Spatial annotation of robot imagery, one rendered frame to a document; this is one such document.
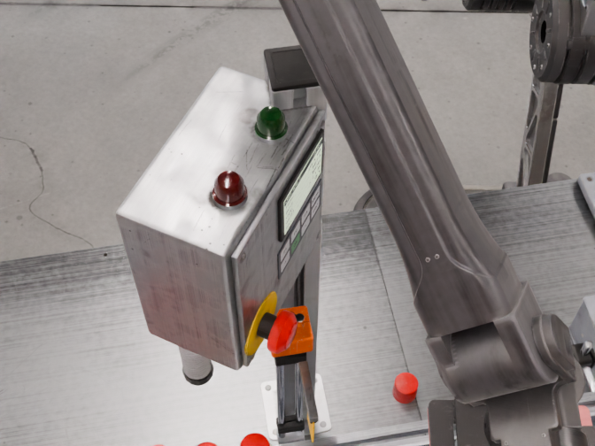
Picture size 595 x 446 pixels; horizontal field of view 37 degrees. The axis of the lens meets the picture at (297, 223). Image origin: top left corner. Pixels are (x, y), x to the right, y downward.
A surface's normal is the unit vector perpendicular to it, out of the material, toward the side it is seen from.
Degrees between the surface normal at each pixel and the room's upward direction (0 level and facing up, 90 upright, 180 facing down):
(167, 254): 90
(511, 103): 0
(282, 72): 0
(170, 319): 90
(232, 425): 0
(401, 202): 60
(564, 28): 42
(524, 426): 36
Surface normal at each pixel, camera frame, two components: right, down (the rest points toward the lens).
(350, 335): 0.00, -0.58
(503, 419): -0.58, -0.47
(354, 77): -0.38, 0.35
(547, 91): -0.02, 0.50
